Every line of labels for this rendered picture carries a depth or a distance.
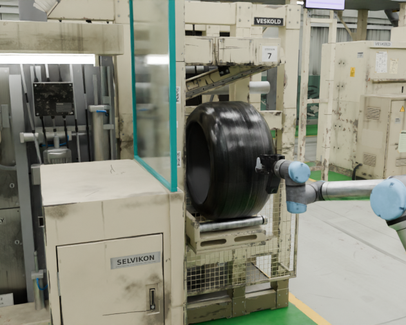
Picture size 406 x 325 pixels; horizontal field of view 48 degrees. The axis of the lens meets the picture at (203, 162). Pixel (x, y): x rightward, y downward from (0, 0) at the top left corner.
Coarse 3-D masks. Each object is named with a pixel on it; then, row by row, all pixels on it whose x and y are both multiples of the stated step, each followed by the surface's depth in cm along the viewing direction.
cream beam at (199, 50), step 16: (192, 48) 226; (208, 48) 229; (224, 48) 232; (240, 48) 235; (256, 48) 238; (192, 64) 228; (208, 64) 231; (224, 64) 234; (240, 64) 237; (256, 64) 240; (272, 64) 243
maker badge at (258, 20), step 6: (258, 18) 268; (264, 18) 270; (270, 18) 271; (276, 18) 272; (282, 18) 274; (258, 24) 269; (264, 24) 270; (270, 24) 272; (276, 24) 273; (282, 24) 274
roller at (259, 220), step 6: (258, 216) 221; (204, 222) 212; (210, 222) 212; (216, 222) 213; (222, 222) 214; (228, 222) 214; (234, 222) 215; (240, 222) 216; (246, 222) 217; (252, 222) 218; (258, 222) 220; (204, 228) 210; (210, 228) 211; (216, 228) 212; (222, 228) 214; (228, 228) 215
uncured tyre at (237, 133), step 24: (192, 120) 220; (216, 120) 201; (240, 120) 203; (264, 120) 210; (192, 144) 246; (216, 144) 197; (240, 144) 197; (264, 144) 201; (192, 168) 247; (216, 168) 197; (240, 168) 196; (192, 192) 233; (216, 192) 200; (240, 192) 200; (264, 192) 205; (216, 216) 210; (240, 216) 215
